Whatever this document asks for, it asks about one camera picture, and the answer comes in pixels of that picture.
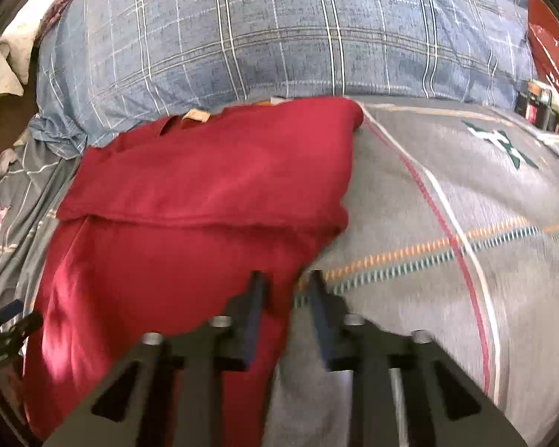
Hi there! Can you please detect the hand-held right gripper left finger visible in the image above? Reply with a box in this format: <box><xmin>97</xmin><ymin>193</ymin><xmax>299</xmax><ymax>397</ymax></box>
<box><xmin>42</xmin><ymin>270</ymin><xmax>267</xmax><ymax>447</ymax></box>

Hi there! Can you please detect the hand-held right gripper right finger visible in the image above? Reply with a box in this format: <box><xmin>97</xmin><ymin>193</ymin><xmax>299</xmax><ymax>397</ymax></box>
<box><xmin>307</xmin><ymin>270</ymin><xmax>529</xmax><ymax>447</ymax></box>

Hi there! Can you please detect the blue plaid pillow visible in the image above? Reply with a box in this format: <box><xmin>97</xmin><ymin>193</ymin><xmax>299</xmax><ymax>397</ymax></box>
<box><xmin>28</xmin><ymin>0</ymin><xmax>539</xmax><ymax>160</ymax></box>

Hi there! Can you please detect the red shirt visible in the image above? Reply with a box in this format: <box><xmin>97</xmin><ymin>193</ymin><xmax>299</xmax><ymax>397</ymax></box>
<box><xmin>22</xmin><ymin>95</ymin><xmax>365</xmax><ymax>443</ymax></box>

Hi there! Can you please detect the red plastic bag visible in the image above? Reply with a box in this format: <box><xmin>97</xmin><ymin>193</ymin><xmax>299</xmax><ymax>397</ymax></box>
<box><xmin>526</xmin><ymin>0</ymin><xmax>559</xmax><ymax>109</ymax></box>

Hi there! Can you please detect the white cloth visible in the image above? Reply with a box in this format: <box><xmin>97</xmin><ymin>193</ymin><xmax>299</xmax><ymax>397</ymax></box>
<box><xmin>0</xmin><ymin>14</ymin><xmax>50</xmax><ymax>124</ymax></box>

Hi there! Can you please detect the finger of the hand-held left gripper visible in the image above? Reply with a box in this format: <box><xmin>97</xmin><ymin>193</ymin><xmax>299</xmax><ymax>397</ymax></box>
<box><xmin>0</xmin><ymin>311</ymin><xmax>44</xmax><ymax>370</ymax></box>
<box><xmin>0</xmin><ymin>300</ymin><xmax>22</xmax><ymax>332</ymax></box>

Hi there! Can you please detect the black container with red label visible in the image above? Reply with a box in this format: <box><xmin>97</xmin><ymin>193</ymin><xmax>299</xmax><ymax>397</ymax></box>
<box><xmin>515</xmin><ymin>80</ymin><xmax>559</xmax><ymax>132</ymax></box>

